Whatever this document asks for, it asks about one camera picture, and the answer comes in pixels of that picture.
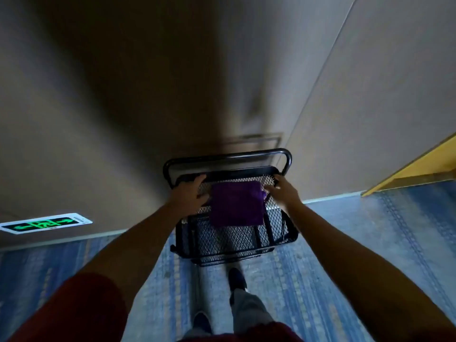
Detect person's right hand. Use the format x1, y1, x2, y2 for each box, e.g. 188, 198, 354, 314
263, 174, 304, 215

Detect person's left hand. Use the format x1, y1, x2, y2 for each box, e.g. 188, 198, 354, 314
166, 174, 211, 220

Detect purple cleaning cloth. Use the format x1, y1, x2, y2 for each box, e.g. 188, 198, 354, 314
210, 180, 267, 228

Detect black mesh metal cart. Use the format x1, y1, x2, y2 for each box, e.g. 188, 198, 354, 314
162, 148, 299, 266

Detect green illuminated exit sign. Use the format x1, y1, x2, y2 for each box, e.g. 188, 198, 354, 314
0, 212, 93, 235

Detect person's right forearm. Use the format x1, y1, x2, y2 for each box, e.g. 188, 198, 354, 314
286, 202, 456, 342

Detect person's left forearm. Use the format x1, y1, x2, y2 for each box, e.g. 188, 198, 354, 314
80, 204, 186, 314

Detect person's right dark shoe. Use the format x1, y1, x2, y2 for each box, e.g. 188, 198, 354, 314
228, 268, 248, 293

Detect person's dark shoe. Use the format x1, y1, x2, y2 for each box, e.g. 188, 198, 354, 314
192, 311, 214, 334
228, 268, 248, 293

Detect person's grey trousers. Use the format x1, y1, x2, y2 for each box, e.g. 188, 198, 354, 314
181, 289, 275, 341

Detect person's left dark shoe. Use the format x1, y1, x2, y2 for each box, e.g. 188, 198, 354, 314
192, 311, 214, 334

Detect person's red shirt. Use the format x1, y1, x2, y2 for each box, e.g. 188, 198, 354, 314
7, 272, 456, 342

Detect yellow wooden door frame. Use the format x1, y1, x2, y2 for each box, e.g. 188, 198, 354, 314
361, 133, 456, 197

